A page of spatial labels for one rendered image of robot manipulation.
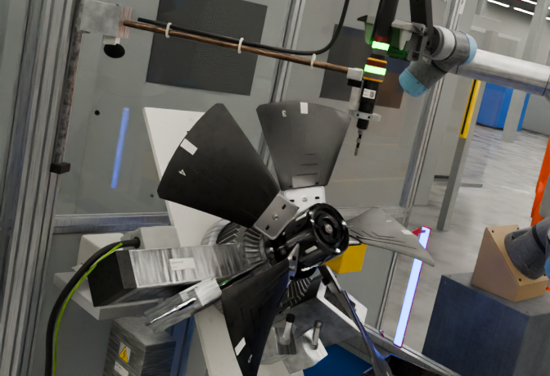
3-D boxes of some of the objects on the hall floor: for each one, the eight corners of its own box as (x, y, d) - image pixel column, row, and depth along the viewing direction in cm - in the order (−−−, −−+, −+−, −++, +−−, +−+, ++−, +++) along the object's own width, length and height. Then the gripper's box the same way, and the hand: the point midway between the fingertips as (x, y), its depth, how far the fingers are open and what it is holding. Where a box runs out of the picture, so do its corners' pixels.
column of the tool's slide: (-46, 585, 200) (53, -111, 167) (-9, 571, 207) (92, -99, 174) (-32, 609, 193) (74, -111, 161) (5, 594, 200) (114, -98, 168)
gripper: (451, 69, 167) (394, 57, 152) (398, 58, 177) (341, 47, 162) (461, 30, 165) (404, 15, 150) (407, 21, 175) (349, 6, 161)
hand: (377, 19), depth 157 cm, fingers open, 8 cm apart
